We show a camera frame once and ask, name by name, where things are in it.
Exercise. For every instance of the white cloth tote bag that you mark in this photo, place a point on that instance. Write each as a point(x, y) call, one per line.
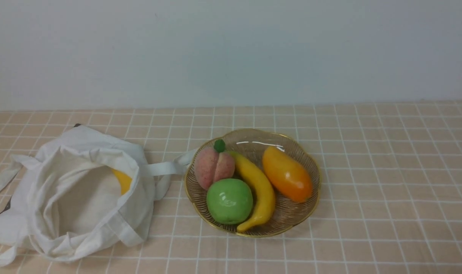
point(68, 203)

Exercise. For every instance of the yellow fruit inside bag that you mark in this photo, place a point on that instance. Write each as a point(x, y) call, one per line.
point(124, 181)

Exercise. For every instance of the yellow banana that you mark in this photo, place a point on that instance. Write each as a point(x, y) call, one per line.
point(265, 195)

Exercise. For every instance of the green apple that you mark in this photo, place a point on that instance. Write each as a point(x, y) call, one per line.
point(229, 201)

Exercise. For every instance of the pink peach with leaf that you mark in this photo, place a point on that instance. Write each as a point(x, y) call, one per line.
point(213, 164)

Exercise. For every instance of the orange mango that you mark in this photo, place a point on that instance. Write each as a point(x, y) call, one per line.
point(287, 175)

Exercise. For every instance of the amber glass fruit bowl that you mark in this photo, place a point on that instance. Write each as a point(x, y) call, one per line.
point(251, 143)

